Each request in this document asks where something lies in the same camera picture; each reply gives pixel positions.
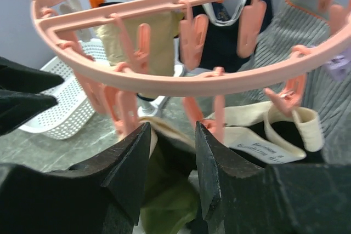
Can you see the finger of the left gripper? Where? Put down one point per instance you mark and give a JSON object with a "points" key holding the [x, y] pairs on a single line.
{"points": [[17, 108], [20, 78]]}

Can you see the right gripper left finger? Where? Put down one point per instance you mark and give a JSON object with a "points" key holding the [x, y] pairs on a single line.
{"points": [[102, 194]]}

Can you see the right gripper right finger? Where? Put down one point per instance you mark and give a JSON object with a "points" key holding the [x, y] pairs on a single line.
{"points": [[240, 197]]}

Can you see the olive green underwear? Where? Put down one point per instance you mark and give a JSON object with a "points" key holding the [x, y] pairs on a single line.
{"points": [[170, 199]]}

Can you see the black underwear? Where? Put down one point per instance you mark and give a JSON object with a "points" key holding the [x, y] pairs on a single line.
{"points": [[263, 135]]}

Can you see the beige hanging underwear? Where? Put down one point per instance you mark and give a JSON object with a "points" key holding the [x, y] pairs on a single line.
{"points": [[164, 28]]}

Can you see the grey striped hanging underwear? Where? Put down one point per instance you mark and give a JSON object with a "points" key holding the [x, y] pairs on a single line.
{"points": [[290, 66]]}

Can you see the white plastic basket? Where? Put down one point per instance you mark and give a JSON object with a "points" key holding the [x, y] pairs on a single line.
{"points": [[71, 113]]}

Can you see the metal clothes rack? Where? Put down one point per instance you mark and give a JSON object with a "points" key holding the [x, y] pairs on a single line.
{"points": [[153, 108]]}

